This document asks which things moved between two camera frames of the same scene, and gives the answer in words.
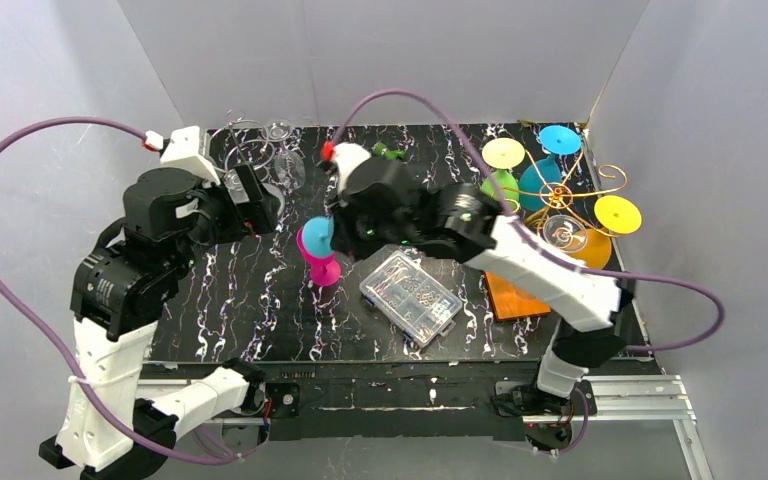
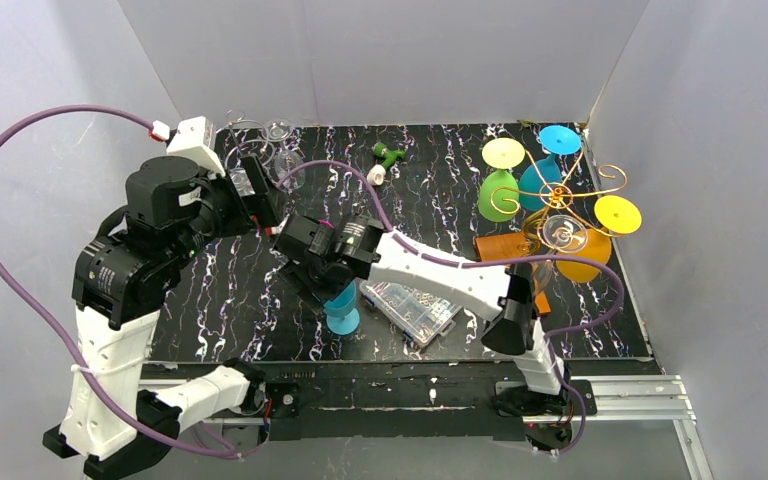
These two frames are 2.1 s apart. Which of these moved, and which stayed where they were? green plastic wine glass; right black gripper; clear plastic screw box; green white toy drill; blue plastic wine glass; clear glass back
Moved: blue plastic wine glass; right black gripper
Stayed: clear plastic screw box; green white toy drill; clear glass back; green plastic wine glass
